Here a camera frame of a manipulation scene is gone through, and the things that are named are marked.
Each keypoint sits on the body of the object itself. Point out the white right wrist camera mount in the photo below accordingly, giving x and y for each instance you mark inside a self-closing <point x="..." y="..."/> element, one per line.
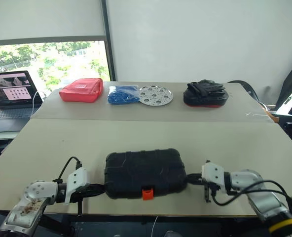
<point x="213" y="174"/>

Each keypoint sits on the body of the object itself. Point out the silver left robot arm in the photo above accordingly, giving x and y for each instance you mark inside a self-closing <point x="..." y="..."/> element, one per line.
<point x="32" y="200"/>

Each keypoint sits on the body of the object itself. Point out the black red boxing focus pad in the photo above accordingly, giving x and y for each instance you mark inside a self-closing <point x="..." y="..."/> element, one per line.
<point x="205" y="98"/>

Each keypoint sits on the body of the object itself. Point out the red fabric pouch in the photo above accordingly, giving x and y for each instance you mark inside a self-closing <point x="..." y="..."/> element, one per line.
<point x="80" y="90"/>

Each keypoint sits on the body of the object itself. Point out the round perforated metal plate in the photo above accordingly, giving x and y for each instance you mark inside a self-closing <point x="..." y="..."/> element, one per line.
<point x="157" y="95"/>

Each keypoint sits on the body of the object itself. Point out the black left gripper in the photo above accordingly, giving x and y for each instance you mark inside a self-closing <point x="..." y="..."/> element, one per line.
<point x="83" y="191"/>

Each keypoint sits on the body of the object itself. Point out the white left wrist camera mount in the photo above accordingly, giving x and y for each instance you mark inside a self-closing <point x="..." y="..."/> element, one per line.
<point x="74" y="181"/>

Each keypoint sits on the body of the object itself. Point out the blue items in plastic bag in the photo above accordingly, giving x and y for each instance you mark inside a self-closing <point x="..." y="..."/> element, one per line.
<point x="122" y="95"/>

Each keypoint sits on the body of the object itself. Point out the black window frame post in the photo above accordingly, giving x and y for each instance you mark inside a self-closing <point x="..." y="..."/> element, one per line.
<point x="109" y="39"/>

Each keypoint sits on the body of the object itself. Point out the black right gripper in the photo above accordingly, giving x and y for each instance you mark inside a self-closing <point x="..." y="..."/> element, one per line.
<point x="208" y="190"/>

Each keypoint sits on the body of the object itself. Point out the dark rounded shape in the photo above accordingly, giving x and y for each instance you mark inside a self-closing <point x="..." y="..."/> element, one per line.
<point x="173" y="234"/>

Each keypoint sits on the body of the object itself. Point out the open dark laptop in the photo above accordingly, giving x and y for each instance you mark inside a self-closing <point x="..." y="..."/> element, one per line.
<point x="10" y="98"/>

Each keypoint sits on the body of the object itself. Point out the black plastic tool case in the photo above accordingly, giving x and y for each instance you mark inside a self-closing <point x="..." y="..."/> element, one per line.
<point x="144" y="172"/>

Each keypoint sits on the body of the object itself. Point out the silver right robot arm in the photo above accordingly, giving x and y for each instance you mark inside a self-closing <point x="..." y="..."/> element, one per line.
<point x="257" y="190"/>

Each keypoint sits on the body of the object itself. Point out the black table frame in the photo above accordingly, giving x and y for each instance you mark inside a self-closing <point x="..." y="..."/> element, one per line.
<point x="59" y="225"/>

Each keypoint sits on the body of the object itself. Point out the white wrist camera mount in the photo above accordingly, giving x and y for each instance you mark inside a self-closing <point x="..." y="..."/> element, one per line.
<point x="74" y="181"/>
<point x="213" y="174"/>

